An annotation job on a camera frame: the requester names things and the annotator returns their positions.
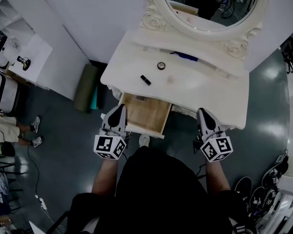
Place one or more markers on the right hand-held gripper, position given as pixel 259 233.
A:
pixel 217 149

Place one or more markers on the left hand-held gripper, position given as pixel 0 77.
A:
pixel 105 146

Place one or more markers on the black lipstick tube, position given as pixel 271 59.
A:
pixel 145 79

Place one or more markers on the beige round puff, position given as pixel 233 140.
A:
pixel 170 79

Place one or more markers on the small round compact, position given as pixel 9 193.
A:
pixel 161 65

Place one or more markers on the person's left forearm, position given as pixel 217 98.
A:
pixel 103 177

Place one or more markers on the person's right forearm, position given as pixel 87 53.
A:
pixel 217 177

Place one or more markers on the white ornate dressing table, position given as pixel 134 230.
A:
pixel 210 86

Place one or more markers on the teal rolled mat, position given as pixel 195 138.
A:
pixel 95 101

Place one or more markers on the person's white shoe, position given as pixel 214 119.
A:
pixel 144 140

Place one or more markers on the green rolled mat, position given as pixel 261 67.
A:
pixel 86 86

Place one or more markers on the blue cloth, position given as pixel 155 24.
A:
pixel 185 56

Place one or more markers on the person's black clothing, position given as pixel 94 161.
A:
pixel 161 194

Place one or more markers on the pile of spare grippers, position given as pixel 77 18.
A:
pixel 256 196

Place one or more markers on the white power strip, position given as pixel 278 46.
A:
pixel 42 202

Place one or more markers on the white side cabinet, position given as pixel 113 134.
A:
pixel 36 52

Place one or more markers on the small black desk ornament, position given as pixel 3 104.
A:
pixel 24 63

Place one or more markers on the white metal rack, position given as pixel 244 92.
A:
pixel 288 203

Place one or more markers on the black metal stool frames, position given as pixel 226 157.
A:
pixel 2 169

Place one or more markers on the white shelf unit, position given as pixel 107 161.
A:
pixel 12 13

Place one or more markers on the oval mirror white carved frame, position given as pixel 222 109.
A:
pixel 156 21

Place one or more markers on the black metal table frame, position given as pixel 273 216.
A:
pixel 57 223

